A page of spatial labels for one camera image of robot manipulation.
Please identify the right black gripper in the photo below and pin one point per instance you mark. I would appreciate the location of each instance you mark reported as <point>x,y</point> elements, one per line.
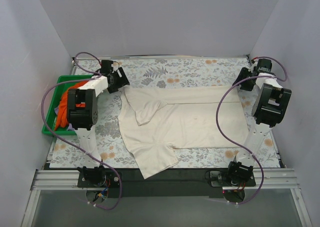
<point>243,79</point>

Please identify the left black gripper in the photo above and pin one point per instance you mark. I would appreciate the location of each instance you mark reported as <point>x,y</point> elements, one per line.
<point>120,77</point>

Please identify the cream white t shirt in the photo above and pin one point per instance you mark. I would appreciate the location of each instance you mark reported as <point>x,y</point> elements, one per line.
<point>154,122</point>

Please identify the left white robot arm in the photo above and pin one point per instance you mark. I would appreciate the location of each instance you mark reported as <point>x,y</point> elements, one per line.
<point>82,114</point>

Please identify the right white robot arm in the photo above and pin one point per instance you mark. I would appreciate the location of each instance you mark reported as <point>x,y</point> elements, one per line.
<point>268,110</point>

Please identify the green plastic tray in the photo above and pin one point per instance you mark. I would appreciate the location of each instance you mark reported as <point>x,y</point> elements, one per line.
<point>55,100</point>

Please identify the floral patterned table mat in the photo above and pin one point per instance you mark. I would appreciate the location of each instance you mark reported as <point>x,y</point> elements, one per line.
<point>152,73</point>

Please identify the purple t shirt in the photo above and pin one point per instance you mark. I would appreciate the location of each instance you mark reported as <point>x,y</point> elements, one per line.
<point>69,127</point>

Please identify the orange t shirt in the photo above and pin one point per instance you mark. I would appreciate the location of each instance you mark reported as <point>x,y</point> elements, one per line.
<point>61,120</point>

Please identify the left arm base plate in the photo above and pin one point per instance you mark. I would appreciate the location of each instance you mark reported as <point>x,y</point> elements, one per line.
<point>105,179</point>

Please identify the aluminium frame rail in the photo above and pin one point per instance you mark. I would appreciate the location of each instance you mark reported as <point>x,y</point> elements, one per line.
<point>173,198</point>

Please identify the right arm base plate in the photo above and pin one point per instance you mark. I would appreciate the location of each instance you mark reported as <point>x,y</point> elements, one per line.
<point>218,177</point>

